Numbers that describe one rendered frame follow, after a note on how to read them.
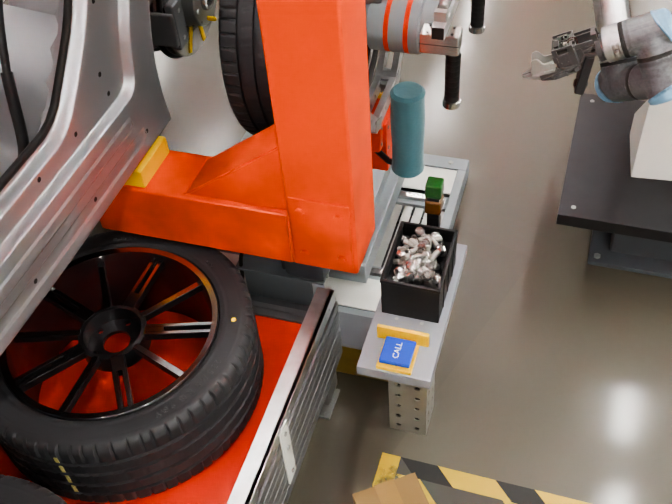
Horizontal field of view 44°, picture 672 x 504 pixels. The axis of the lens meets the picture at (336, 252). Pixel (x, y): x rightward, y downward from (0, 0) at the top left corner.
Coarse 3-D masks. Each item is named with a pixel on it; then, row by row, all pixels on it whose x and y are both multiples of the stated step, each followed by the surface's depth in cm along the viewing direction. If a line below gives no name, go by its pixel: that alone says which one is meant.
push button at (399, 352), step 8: (384, 344) 186; (392, 344) 186; (400, 344) 186; (408, 344) 186; (384, 352) 185; (392, 352) 185; (400, 352) 184; (408, 352) 184; (384, 360) 183; (392, 360) 183; (400, 360) 183; (408, 360) 183
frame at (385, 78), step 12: (384, 60) 234; (396, 60) 233; (384, 72) 234; (396, 72) 233; (372, 84) 231; (384, 84) 233; (372, 96) 228; (384, 96) 227; (372, 108) 230; (384, 108) 225; (372, 120) 214; (372, 132) 220
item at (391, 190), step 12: (396, 180) 271; (384, 192) 270; (396, 192) 272; (384, 204) 267; (384, 216) 260; (384, 228) 263; (372, 240) 256; (372, 252) 252; (372, 264) 255; (336, 276) 252; (348, 276) 251; (360, 276) 249
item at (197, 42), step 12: (156, 0) 212; (168, 0) 214; (192, 0) 218; (216, 0) 231; (192, 12) 220; (204, 12) 225; (192, 24) 225; (204, 24) 226; (168, 48) 223; (192, 48) 232
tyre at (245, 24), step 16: (224, 0) 186; (240, 0) 186; (224, 16) 187; (240, 16) 187; (256, 16) 186; (224, 32) 189; (240, 32) 188; (256, 32) 187; (224, 48) 191; (240, 48) 190; (256, 48) 189; (224, 64) 193; (240, 64) 192; (256, 64) 191; (224, 80) 196; (240, 80) 195; (256, 80) 194; (240, 96) 198; (256, 96) 197; (240, 112) 204; (256, 112) 202; (272, 112) 200; (256, 128) 210
